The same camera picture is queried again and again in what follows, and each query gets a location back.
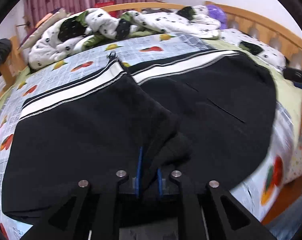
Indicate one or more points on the black pants with white waistband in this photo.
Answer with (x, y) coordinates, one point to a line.
(91, 130)

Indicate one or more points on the orange and purple pillow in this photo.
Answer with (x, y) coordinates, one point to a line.
(47, 18)

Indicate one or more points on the wooden bed frame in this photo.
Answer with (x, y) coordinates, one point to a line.
(240, 12)

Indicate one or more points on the fruit print bed mat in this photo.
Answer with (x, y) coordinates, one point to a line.
(166, 45)

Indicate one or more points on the white pillow with black print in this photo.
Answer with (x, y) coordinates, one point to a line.
(268, 52)

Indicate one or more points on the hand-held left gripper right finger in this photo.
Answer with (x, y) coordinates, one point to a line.
(160, 185)

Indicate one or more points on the purple plush toy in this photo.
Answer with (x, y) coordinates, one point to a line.
(217, 13)

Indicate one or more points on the grey striped pillow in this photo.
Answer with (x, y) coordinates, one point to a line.
(32, 36)

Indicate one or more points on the person's jeans leg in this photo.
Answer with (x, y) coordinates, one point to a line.
(290, 220)

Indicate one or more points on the white star print cloth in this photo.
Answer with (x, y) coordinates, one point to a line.
(299, 155)

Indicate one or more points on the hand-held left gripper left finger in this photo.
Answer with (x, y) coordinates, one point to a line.
(140, 165)

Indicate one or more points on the red box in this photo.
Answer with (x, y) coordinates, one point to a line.
(103, 5)

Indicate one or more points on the white quilt with black print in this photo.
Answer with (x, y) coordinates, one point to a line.
(103, 20)

